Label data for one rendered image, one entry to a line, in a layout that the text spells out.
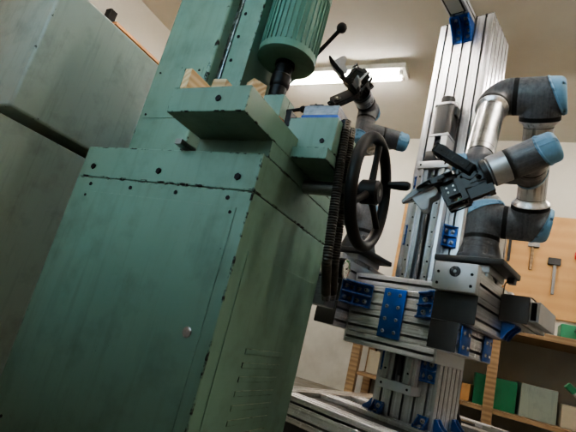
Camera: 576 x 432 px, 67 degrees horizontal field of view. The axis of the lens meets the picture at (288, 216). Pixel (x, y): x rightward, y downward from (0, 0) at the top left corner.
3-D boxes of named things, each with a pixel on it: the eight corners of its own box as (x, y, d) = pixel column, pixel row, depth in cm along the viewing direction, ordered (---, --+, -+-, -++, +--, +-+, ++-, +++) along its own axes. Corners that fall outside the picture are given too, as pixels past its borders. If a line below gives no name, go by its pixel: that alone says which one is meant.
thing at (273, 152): (268, 156, 95) (273, 140, 96) (195, 153, 105) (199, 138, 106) (330, 215, 129) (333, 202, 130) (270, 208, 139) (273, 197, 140)
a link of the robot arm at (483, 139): (478, 73, 142) (450, 157, 111) (516, 70, 137) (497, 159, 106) (478, 105, 149) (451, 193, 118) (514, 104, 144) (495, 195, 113)
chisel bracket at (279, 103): (277, 120, 119) (285, 93, 121) (236, 120, 126) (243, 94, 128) (288, 133, 125) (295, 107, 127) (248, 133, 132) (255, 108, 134)
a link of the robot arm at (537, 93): (503, 231, 158) (516, 75, 139) (550, 237, 150) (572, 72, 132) (500, 244, 148) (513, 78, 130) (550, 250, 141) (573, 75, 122)
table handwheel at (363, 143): (357, 270, 94) (360, 135, 87) (278, 256, 104) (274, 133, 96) (394, 235, 119) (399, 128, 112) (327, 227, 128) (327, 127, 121)
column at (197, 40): (176, 165, 119) (244, -44, 136) (119, 162, 129) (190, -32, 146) (220, 195, 138) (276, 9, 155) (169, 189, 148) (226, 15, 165)
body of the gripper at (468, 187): (444, 207, 102) (496, 186, 98) (431, 175, 105) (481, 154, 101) (448, 214, 109) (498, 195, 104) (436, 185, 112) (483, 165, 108)
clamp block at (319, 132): (330, 150, 101) (339, 116, 103) (280, 148, 107) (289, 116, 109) (350, 175, 113) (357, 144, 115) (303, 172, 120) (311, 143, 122)
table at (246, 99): (285, 109, 81) (293, 81, 82) (165, 111, 95) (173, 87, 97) (370, 214, 132) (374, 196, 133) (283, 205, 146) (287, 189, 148)
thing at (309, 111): (337, 118, 105) (341, 99, 106) (297, 118, 110) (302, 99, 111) (352, 144, 116) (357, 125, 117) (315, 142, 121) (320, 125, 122)
